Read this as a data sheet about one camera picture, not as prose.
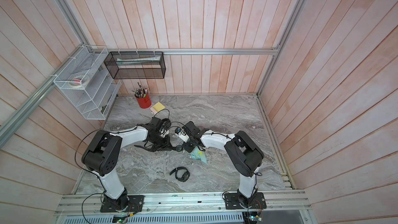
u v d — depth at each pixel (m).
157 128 0.79
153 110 1.07
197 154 0.86
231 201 0.73
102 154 0.49
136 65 1.04
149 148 0.88
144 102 1.11
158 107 1.14
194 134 0.73
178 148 0.90
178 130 0.82
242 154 0.48
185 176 0.78
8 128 0.51
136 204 0.73
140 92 1.00
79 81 0.74
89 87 0.78
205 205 0.73
